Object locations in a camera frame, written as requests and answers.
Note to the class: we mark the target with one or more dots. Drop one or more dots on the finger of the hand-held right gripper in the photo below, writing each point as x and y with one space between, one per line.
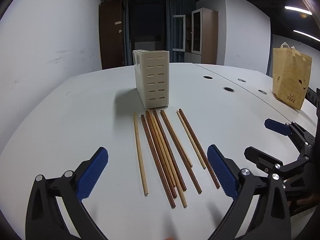
260 158
277 126

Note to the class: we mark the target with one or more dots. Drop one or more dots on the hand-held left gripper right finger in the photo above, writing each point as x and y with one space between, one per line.
222 172

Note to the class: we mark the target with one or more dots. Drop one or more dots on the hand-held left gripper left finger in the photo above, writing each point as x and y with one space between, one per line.
92 172

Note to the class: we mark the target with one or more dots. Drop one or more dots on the cream plastic utensil holder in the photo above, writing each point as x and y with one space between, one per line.
152 80

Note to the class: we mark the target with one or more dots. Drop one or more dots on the brown paper bag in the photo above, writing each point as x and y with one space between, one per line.
290 80

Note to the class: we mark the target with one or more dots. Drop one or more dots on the ceiling light bar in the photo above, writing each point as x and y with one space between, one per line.
297 8
306 35

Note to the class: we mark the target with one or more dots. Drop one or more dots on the glass door cabinet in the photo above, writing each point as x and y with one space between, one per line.
206 35

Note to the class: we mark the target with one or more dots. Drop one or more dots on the dark brown wardrobe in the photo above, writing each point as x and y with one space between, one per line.
111 35

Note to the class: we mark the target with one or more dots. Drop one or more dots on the narrow blue curtain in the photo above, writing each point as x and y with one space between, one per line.
127 35

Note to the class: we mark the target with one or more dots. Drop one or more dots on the wide blue curtain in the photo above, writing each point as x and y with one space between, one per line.
177 5

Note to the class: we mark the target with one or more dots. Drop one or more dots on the dark window opening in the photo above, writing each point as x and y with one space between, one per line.
147 22

